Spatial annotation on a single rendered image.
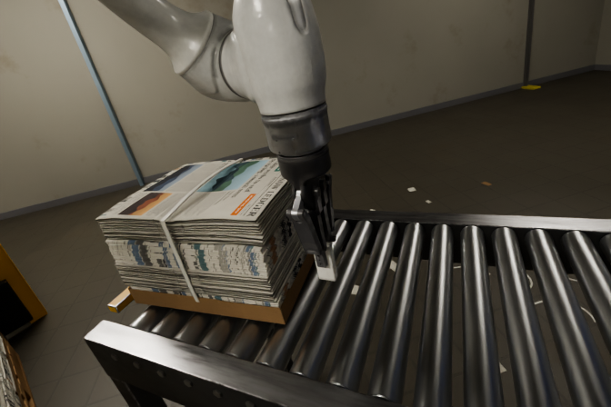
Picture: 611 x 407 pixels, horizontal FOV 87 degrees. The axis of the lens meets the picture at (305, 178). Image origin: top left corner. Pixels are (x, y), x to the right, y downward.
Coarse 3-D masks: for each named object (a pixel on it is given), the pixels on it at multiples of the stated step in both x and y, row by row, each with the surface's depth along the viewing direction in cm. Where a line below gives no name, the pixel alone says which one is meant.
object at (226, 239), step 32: (256, 160) 78; (224, 192) 64; (256, 192) 60; (288, 192) 63; (192, 224) 56; (224, 224) 54; (256, 224) 51; (288, 224) 64; (224, 256) 57; (256, 256) 54; (288, 256) 63; (224, 288) 60; (256, 288) 57; (288, 288) 62
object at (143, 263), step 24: (192, 168) 82; (216, 168) 78; (144, 192) 72; (168, 192) 70; (120, 216) 62; (144, 216) 60; (120, 240) 65; (144, 240) 63; (120, 264) 68; (144, 264) 66; (168, 264) 63; (144, 288) 70; (168, 288) 66
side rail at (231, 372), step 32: (96, 352) 68; (128, 352) 61; (160, 352) 60; (192, 352) 58; (160, 384) 62; (192, 384) 56; (224, 384) 51; (256, 384) 50; (288, 384) 49; (320, 384) 48
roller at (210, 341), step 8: (224, 320) 64; (232, 320) 64; (240, 320) 65; (216, 328) 62; (224, 328) 62; (232, 328) 63; (240, 328) 65; (208, 336) 61; (216, 336) 61; (224, 336) 61; (232, 336) 63; (200, 344) 60; (208, 344) 59; (216, 344) 60; (224, 344) 61; (224, 352) 61
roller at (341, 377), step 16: (384, 224) 83; (384, 240) 77; (384, 256) 73; (368, 272) 69; (384, 272) 69; (368, 288) 64; (384, 288) 67; (368, 304) 61; (352, 320) 58; (368, 320) 58; (352, 336) 55; (368, 336) 56; (336, 352) 54; (352, 352) 52; (336, 368) 50; (352, 368) 50; (336, 384) 48; (352, 384) 48
